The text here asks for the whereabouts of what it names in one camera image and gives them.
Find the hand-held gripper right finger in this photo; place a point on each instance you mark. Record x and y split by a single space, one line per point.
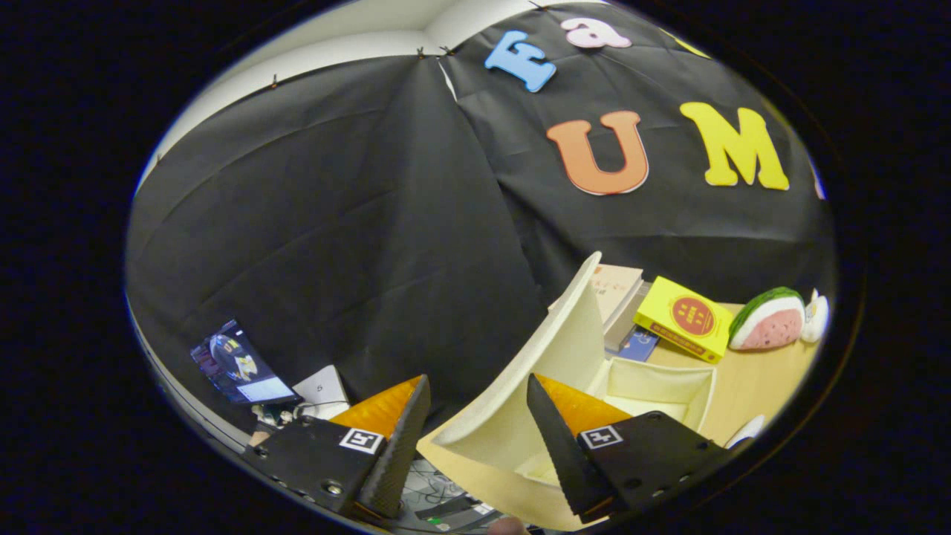
565 453

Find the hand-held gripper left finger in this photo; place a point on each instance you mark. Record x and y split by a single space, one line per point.
394 453

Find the beige storage box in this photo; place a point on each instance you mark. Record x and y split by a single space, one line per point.
565 349

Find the white canvas shoe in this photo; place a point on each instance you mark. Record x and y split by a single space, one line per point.
745 431

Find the dark flat device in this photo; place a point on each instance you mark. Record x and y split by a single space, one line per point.
457 513

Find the white paper sheet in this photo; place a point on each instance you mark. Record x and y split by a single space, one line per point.
319 386

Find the blue book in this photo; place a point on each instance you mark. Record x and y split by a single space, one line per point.
639 345

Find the pale grey book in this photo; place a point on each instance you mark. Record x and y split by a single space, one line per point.
628 327

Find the yellow book with red circle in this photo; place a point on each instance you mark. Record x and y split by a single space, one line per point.
683 316

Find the watermelon slice plush toy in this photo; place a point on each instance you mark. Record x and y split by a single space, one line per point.
769 327

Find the white plush toy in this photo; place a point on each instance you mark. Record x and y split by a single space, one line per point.
816 316

